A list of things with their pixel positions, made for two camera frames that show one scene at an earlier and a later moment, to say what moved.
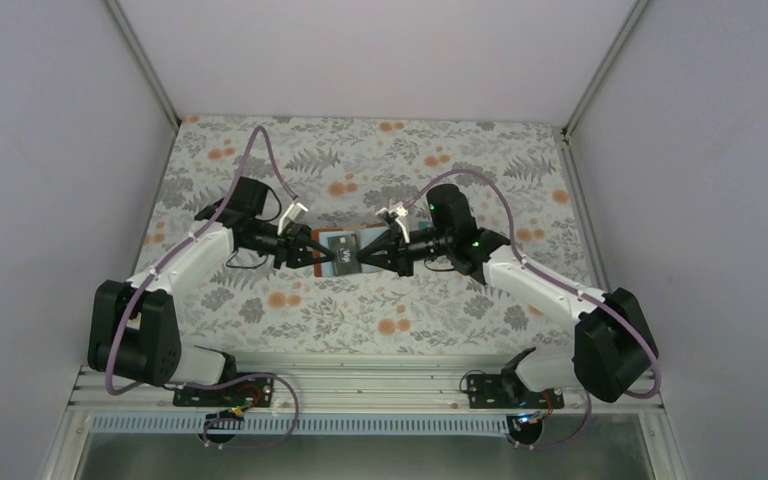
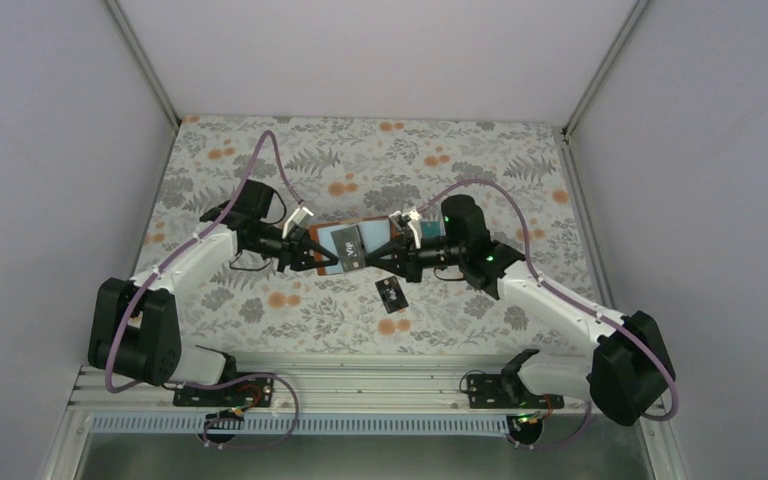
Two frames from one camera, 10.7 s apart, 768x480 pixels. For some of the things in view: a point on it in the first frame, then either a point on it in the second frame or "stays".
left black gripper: x=293 y=245 stays
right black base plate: x=507 y=391 stays
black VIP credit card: x=345 y=250 -> x=392 y=295
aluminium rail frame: x=343 y=390 stays
